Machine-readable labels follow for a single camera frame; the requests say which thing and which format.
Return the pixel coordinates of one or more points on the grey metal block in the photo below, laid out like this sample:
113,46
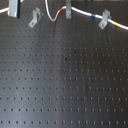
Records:
14,8

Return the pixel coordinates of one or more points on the left metal cable clip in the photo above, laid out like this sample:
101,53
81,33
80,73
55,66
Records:
37,15

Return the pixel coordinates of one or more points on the metal cable clip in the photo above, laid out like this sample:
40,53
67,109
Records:
37,15
105,17
68,9

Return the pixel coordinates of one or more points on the middle metal cable clip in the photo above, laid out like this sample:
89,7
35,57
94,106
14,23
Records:
68,9

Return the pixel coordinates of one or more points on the right metal cable clip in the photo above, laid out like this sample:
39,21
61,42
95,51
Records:
105,17

